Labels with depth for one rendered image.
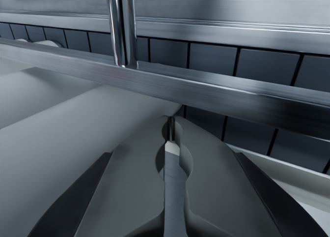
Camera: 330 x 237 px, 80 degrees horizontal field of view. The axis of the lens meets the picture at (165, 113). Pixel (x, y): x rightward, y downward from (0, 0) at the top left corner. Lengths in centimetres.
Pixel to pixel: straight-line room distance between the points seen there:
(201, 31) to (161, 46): 4
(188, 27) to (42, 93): 13
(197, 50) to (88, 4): 18
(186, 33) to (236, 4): 6
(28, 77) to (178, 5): 15
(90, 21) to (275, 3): 17
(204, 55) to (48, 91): 13
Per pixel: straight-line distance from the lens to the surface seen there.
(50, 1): 36
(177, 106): 17
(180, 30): 17
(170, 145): 17
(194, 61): 17
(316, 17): 20
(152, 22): 18
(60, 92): 19
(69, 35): 26
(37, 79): 19
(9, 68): 24
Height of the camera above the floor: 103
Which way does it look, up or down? 49 degrees down
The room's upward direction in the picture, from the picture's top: 131 degrees counter-clockwise
